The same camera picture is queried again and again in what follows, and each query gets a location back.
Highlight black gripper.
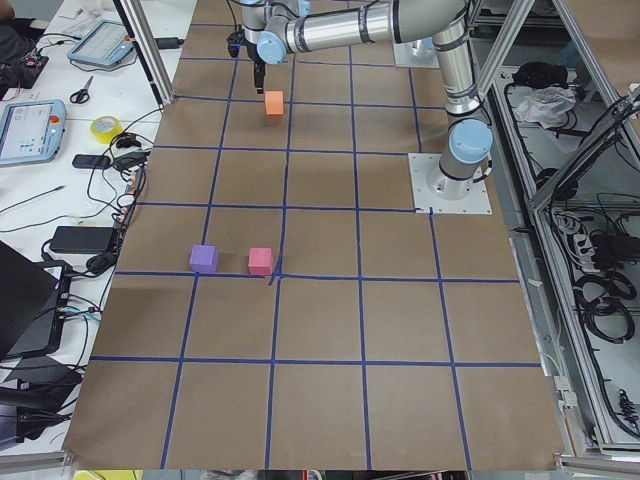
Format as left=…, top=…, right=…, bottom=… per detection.
left=226, top=25, right=266, bottom=95

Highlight orange foam cube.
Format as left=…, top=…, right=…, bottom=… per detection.
left=264, top=90, right=285, bottom=117

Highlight black power adapter brick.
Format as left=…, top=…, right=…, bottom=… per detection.
left=155, top=37, right=184, bottom=50

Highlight far teach pendant tablet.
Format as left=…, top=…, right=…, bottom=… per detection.
left=67, top=20, right=133, bottom=69

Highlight teach pendant tablet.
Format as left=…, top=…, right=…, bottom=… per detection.
left=1, top=99, right=67, bottom=167
left=67, top=20, right=133, bottom=69

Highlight yellow tape roll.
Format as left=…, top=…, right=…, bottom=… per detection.
left=90, top=115, right=124, bottom=145

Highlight red foam cube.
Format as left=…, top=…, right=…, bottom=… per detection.
left=248, top=247, right=274, bottom=276

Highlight purple foam cube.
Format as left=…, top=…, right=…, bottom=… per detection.
left=189, top=245, right=219, bottom=274

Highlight black remote handset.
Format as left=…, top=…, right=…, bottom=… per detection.
left=72, top=154, right=112, bottom=170

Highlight near teach pendant tablet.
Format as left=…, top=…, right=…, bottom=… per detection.
left=1, top=99, right=67, bottom=167

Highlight brown paper table mat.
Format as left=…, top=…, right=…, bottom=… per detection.
left=65, top=1, right=565, bottom=471

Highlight crumpled white cloth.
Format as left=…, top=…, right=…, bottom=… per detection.
left=514, top=86, right=576, bottom=129

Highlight aluminium frame post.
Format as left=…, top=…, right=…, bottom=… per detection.
left=113, top=0, right=175, bottom=107

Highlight black handled scissors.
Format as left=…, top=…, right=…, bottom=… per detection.
left=69, top=76, right=94, bottom=105

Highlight coiled black cables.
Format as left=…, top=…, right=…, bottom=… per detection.
left=572, top=272, right=639, bottom=351

